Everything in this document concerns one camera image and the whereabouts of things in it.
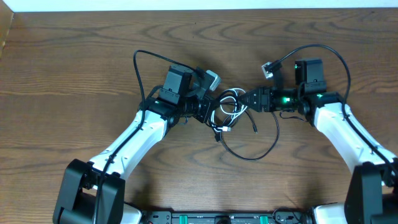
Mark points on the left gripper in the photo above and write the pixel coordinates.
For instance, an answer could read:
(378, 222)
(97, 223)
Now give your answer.
(209, 105)

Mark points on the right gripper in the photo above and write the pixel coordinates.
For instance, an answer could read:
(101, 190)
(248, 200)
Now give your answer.
(256, 93)

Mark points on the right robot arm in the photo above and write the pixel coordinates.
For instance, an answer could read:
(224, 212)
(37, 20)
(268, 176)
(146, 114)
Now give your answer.
(372, 193)

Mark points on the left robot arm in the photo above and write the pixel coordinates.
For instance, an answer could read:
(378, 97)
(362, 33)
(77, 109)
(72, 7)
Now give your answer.
(93, 191)

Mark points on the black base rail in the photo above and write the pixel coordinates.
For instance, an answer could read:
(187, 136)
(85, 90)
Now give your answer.
(280, 216)

